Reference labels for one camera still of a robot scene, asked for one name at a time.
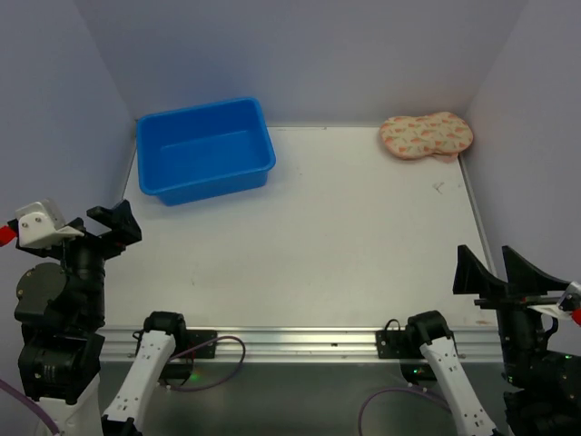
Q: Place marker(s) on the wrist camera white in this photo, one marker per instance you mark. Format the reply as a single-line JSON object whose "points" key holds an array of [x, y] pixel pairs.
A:
{"points": [[558, 299], [41, 225]]}

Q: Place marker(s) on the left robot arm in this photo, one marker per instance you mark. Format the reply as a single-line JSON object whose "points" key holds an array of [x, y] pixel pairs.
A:
{"points": [[60, 306]]}

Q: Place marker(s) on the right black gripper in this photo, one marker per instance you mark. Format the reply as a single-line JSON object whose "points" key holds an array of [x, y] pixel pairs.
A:
{"points": [[507, 301]]}

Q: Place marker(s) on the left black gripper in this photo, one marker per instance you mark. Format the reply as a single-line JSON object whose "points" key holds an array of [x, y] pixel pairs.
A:
{"points": [[102, 245]]}

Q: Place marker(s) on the blue plastic bin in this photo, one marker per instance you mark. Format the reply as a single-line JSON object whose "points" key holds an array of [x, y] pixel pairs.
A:
{"points": [[203, 151]]}

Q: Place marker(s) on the floral mesh laundry bag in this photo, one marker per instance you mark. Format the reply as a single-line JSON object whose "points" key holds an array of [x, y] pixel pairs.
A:
{"points": [[442, 135]]}

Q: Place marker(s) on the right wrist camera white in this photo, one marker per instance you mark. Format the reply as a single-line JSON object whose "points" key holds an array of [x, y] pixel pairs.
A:
{"points": [[558, 299]]}

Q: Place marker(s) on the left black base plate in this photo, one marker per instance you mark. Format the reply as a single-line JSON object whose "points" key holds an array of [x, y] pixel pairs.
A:
{"points": [[197, 337]]}

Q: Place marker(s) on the aluminium mounting rail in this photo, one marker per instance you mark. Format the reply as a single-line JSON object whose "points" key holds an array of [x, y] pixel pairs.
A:
{"points": [[336, 345]]}

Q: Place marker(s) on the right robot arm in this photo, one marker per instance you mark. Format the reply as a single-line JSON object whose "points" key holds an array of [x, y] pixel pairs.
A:
{"points": [[542, 394]]}

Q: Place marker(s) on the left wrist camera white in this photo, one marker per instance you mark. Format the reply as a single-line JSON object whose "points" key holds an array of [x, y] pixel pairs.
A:
{"points": [[41, 225]]}

